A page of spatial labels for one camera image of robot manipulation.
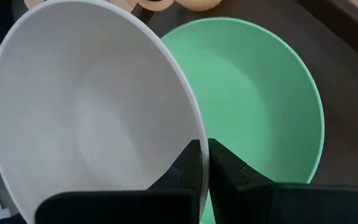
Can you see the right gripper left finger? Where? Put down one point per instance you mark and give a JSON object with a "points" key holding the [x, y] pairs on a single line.
{"points": [[166, 205]]}

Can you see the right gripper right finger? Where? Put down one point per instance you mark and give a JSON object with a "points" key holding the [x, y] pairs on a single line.
{"points": [[259, 202]]}

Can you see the green plastic plate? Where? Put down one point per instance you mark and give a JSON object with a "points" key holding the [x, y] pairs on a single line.
{"points": [[253, 102]]}

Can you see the grey plastic bowl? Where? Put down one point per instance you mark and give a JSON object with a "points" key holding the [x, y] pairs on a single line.
{"points": [[89, 109]]}

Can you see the peach plastic mug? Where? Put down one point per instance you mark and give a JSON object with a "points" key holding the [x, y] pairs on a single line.
{"points": [[197, 4]]}

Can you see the dark brown serving tray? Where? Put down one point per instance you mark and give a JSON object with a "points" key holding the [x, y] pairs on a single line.
{"points": [[343, 109]]}

